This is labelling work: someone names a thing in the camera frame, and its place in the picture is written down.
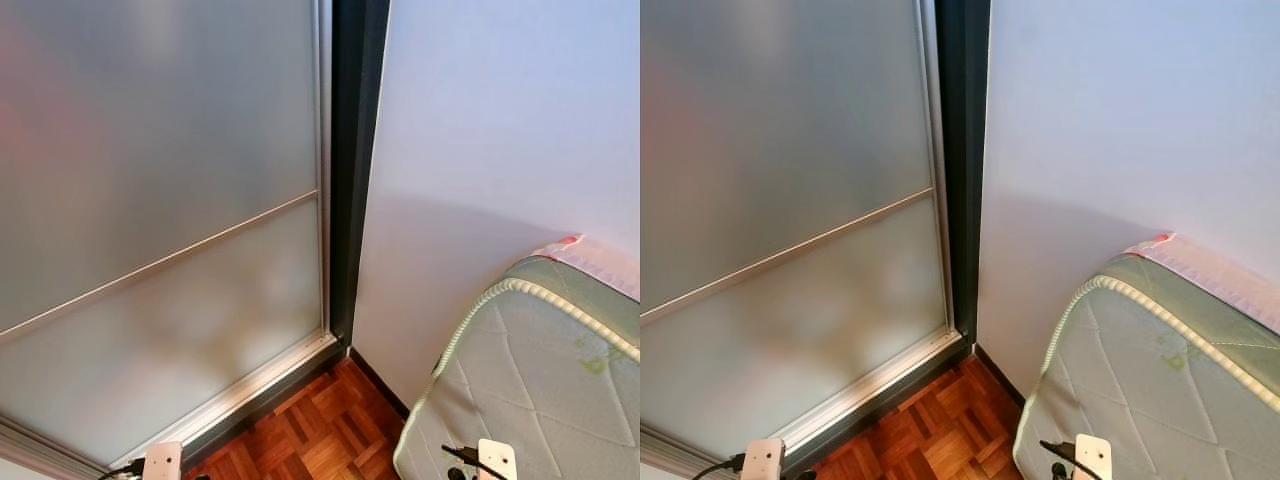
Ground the flat white red-printed carton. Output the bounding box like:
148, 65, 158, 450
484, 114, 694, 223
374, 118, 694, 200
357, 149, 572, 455
530, 235, 641, 301

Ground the frosted glass sliding door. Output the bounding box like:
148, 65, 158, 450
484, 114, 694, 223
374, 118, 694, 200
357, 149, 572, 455
0, 0, 346, 476
640, 0, 966, 479

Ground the quilted white mattress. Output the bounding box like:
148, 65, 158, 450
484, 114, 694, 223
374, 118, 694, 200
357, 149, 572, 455
393, 250, 641, 480
1013, 250, 1280, 480

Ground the black skirting board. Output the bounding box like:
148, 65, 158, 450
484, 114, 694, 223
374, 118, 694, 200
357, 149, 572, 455
348, 346, 412, 419
974, 343, 1027, 408

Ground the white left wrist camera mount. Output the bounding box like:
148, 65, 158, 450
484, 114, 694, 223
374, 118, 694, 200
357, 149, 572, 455
741, 438, 786, 480
143, 441, 184, 480

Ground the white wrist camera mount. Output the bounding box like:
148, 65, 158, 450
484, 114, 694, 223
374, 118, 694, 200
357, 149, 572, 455
1073, 434, 1113, 480
741, 438, 786, 480
477, 438, 517, 480
143, 441, 184, 480

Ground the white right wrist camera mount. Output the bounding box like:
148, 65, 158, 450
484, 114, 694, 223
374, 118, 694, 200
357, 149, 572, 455
477, 438, 517, 480
1073, 434, 1113, 480

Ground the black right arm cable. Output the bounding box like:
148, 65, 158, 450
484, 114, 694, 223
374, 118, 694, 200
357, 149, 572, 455
442, 445, 501, 480
1040, 440, 1096, 480

